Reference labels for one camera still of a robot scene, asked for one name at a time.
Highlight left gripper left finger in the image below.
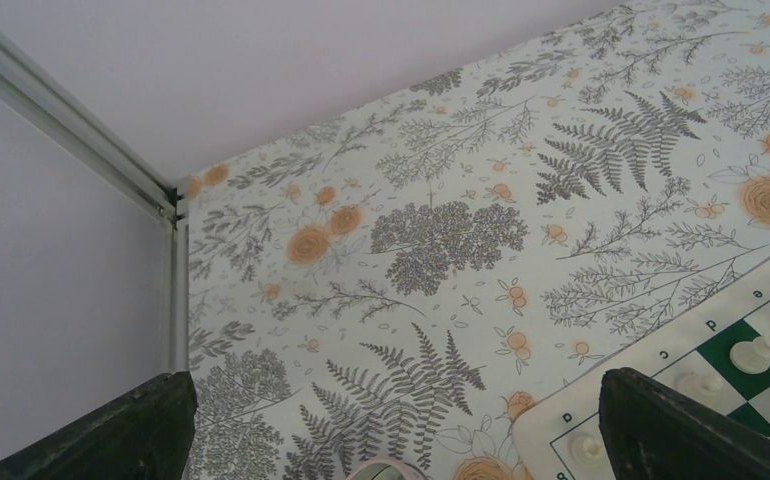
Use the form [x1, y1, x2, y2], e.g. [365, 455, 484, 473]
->
[0, 371, 198, 479]

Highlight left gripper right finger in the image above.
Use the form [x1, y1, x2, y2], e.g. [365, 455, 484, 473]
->
[599, 368, 770, 479]

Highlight white chess piece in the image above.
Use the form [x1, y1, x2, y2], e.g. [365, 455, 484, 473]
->
[677, 373, 724, 404]
[729, 331, 770, 375]
[570, 435, 606, 468]

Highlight green white chess board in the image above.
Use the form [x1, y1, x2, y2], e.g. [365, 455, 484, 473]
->
[512, 260, 770, 479]

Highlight floral patterned table mat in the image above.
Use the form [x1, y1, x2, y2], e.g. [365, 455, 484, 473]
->
[187, 1, 770, 479]

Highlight aluminium corner post left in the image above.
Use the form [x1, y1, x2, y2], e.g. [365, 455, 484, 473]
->
[0, 32, 189, 371]

